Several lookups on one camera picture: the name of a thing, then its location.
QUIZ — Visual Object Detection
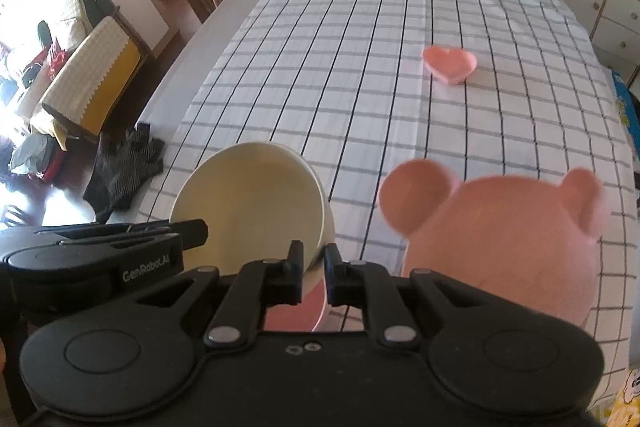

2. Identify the cream round bowl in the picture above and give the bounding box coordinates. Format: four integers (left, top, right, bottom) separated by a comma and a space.
169, 142, 336, 288

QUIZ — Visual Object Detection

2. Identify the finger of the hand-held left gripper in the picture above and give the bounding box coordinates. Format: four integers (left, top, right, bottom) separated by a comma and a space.
32, 218, 210, 253

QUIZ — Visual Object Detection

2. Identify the black white-dotted glove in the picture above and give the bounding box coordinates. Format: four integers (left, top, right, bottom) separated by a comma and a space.
82, 122, 166, 224

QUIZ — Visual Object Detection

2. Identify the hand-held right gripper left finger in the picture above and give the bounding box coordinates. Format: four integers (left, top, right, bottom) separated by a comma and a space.
135, 239, 305, 349

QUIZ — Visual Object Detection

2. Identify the pink round bowl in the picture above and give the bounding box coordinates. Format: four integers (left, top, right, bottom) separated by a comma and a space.
264, 279, 330, 333

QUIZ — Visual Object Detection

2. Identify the pink bear-shaped plate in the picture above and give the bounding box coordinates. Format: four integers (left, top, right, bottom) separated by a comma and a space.
377, 159, 612, 330

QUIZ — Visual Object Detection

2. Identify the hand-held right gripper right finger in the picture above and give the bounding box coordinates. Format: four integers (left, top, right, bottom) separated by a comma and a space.
325, 243, 507, 349

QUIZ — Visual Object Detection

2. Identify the white black-checked tablecloth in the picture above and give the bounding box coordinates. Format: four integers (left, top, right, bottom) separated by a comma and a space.
132, 0, 640, 348

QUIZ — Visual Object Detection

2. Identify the blue yellow printed box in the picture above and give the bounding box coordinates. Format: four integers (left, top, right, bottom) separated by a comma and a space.
610, 69, 640, 158

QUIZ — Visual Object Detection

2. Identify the sofa with cream yellow cover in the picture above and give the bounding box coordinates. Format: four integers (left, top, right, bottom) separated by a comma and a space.
30, 16, 151, 142

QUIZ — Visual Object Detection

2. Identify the wooden sideboard cabinet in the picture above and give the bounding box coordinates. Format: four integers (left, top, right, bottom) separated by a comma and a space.
537, 0, 640, 72

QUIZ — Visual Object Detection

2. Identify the armchair with cream cover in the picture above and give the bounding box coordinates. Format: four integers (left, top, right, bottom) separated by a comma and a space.
75, 0, 119, 32

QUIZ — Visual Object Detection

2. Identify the pink heart-shaped bowl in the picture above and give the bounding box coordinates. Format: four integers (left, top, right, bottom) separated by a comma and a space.
422, 46, 479, 86

